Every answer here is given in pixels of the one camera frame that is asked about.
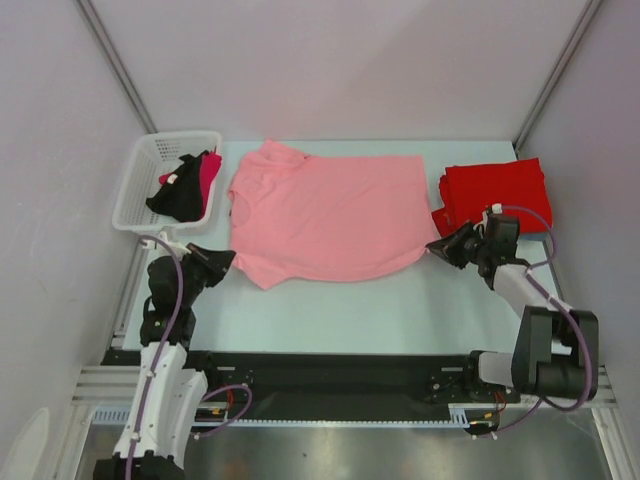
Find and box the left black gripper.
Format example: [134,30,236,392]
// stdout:
[177,242,235,307]

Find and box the pink t shirt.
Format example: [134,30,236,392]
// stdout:
[228,140,437,289]

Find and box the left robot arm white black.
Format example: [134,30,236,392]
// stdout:
[93,235,236,479]

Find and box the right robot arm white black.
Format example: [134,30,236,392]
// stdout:
[426,212,599,411]

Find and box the black t shirt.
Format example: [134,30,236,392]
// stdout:
[144,149,214,222]

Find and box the red folded t shirt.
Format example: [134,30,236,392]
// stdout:
[432,158,553,237]

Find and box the magenta t shirt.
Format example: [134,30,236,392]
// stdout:
[158,148,224,219]

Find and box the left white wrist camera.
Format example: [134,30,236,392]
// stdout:
[138,231,190,258]

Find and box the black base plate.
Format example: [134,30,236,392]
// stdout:
[99,351,506,422]

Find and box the white slotted cable duct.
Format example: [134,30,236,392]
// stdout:
[91,406,497,429]

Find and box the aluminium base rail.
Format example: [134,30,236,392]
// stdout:
[72,365,617,408]

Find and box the left aluminium frame post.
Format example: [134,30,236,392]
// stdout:
[72,0,158,134]

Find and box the aluminium frame post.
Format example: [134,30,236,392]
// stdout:
[72,0,158,134]
[512,0,606,157]

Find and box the right aluminium frame post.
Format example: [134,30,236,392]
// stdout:
[512,0,606,157]

